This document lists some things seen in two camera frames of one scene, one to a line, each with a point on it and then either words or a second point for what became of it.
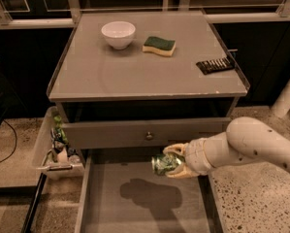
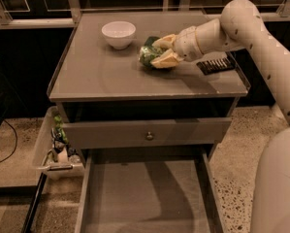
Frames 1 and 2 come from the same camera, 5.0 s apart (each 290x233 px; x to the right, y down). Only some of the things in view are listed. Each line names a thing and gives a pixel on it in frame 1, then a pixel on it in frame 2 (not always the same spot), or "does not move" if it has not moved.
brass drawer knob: (149, 136) does not move
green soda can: (162, 164) to (148, 53)
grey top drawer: (146, 133) does not move
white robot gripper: (195, 155) to (186, 44)
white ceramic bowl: (118, 34) does not move
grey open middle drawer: (119, 193) does not move
